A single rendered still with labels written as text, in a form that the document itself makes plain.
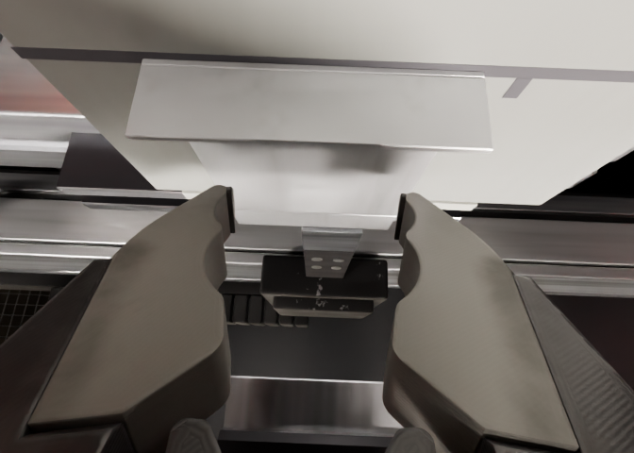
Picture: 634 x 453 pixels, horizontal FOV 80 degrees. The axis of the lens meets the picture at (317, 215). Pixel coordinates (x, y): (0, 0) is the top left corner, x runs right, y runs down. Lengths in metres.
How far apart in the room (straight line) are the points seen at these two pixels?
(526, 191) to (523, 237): 0.30
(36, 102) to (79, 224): 0.29
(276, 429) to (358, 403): 0.04
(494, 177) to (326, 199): 0.07
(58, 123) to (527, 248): 0.44
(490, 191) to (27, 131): 0.22
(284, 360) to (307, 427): 0.50
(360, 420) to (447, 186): 0.11
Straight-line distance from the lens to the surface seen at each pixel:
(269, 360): 0.69
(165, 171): 0.17
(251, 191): 0.17
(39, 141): 0.26
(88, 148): 0.22
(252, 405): 0.19
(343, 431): 0.19
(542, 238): 0.49
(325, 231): 0.22
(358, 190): 0.17
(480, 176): 0.16
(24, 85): 0.24
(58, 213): 0.52
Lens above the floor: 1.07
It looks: 19 degrees down
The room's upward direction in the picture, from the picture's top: 178 degrees counter-clockwise
